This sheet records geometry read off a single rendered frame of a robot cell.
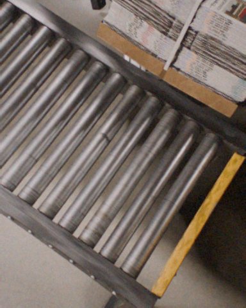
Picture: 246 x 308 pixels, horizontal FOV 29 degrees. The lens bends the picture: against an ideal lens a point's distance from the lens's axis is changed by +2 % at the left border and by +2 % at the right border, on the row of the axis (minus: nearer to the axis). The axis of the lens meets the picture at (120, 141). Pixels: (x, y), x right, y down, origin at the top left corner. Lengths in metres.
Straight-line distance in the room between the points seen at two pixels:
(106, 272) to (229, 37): 0.62
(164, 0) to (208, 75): 0.19
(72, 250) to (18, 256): 0.84
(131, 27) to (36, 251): 1.17
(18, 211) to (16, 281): 0.81
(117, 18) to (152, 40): 0.10
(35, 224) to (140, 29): 0.54
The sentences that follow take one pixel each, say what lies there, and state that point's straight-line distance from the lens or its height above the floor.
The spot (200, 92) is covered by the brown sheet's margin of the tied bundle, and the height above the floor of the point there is 1.01.
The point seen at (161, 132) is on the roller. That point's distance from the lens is 1.30.
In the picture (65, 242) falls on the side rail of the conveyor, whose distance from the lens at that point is 1.21.
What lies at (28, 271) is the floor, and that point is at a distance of 2.02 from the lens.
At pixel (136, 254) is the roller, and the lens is 1.22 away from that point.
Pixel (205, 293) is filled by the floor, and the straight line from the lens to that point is 2.06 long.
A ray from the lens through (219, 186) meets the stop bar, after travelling 1.27.
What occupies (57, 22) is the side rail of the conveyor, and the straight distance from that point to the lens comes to 1.45.
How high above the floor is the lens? 2.00
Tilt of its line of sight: 69 degrees down
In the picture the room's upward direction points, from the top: 10 degrees clockwise
